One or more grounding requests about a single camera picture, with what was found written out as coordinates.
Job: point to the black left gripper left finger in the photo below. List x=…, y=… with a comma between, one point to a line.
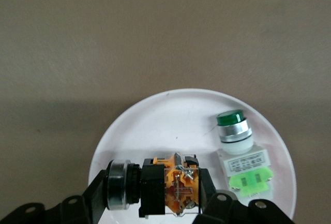
x=72, y=208

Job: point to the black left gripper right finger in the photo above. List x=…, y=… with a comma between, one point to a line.
x=232, y=211

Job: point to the orange and black switch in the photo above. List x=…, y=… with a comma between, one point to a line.
x=152, y=190

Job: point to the pink round plate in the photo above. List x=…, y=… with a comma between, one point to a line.
x=160, y=120

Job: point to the green push button switch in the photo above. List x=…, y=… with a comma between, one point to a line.
x=243, y=162

